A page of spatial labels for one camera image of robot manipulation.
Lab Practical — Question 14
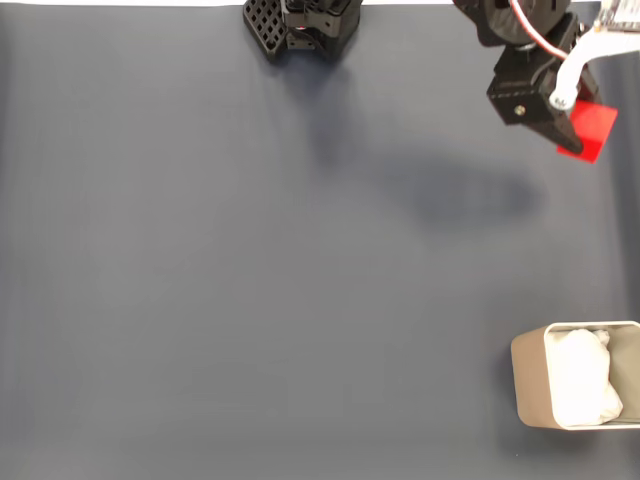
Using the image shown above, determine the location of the red cube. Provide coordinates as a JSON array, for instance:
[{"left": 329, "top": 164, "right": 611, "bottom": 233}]
[{"left": 556, "top": 99, "right": 619, "bottom": 165}]

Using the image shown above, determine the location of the beige rounded box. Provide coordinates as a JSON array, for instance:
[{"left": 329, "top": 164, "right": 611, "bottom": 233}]
[{"left": 509, "top": 319, "right": 640, "bottom": 431}]

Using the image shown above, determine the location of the white crumpled cloth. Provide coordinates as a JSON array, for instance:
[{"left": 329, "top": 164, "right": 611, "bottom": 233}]
[{"left": 547, "top": 327, "right": 626, "bottom": 426}]

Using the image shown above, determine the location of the dark blue-grey table mat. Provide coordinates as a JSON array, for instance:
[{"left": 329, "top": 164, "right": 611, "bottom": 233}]
[{"left": 0, "top": 3, "right": 640, "bottom": 480}]

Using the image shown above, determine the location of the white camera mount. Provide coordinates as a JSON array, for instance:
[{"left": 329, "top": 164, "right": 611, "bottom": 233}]
[{"left": 548, "top": 30, "right": 640, "bottom": 110}]

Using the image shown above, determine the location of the white red servo cable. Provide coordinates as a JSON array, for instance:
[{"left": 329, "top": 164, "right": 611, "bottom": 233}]
[{"left": 507, "top": 0, "right": 574, "bottom": 60}]

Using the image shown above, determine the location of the camera circuit board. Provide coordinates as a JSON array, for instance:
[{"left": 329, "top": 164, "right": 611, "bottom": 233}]
[{"left": 597, "top": 0, "right": 640, "bottom": 34}]

